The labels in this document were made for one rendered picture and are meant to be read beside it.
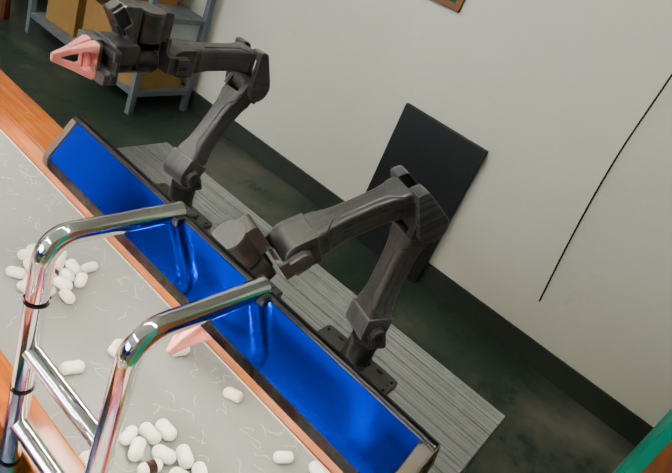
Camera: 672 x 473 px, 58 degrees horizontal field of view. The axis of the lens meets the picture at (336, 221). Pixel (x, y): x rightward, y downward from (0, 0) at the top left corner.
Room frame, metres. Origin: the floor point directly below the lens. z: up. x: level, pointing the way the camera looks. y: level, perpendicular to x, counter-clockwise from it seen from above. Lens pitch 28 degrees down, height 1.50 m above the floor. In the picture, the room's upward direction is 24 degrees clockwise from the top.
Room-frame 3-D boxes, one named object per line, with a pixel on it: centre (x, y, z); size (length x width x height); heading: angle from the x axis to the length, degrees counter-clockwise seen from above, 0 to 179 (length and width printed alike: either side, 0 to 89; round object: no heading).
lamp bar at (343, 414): (0.56, 0.10, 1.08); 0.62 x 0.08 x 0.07; 61
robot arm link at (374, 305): (1.00, -0.14, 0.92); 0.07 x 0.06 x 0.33; 41
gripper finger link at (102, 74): (0.98, 0.53, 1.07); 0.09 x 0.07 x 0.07; 153
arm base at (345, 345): (1.02, -0.15, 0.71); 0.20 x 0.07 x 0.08; 63
